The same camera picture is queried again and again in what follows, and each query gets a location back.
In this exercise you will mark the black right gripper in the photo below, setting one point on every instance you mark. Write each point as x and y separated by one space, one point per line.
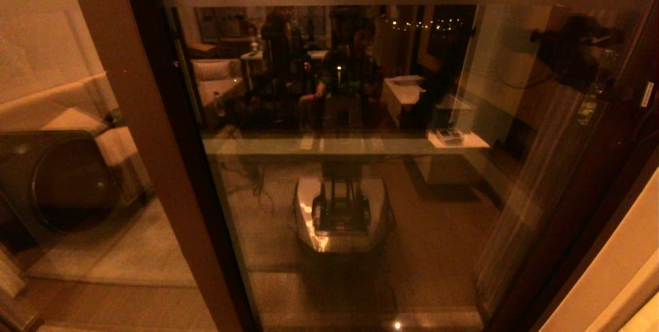
649 95

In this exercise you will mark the small dark object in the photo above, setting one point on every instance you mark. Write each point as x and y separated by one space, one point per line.
115 116

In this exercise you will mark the dark brown door jamb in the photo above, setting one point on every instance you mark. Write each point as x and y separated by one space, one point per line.
630 188

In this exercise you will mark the grey sofa with light cushions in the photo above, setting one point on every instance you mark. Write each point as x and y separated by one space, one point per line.
118 141

